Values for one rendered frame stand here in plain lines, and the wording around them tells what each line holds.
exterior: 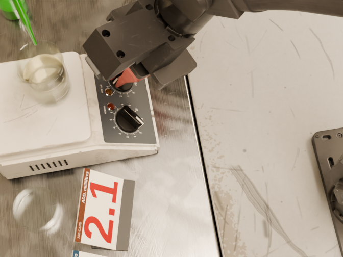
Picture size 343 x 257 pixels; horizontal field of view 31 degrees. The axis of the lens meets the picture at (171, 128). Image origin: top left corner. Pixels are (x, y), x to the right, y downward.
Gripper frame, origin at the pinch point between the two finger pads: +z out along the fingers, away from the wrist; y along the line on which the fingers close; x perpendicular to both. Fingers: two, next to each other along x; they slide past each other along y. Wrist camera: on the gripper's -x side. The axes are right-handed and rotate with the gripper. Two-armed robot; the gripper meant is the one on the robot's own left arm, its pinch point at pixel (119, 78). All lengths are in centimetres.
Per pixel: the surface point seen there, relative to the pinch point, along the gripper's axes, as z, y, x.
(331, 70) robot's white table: -9.3, 14.5, 23.7
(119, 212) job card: 7.1, 13.6, -6.7
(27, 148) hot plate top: 4.5, 1.5, -13.6
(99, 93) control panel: 1.6, 0.2, -2.7
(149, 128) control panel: 1.6, 7.2, 0.5
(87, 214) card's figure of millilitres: 6.5, 11.5, -11.0
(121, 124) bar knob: 1.3, 5.0, -3.0
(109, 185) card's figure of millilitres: 6.2, 10.1, -6.2
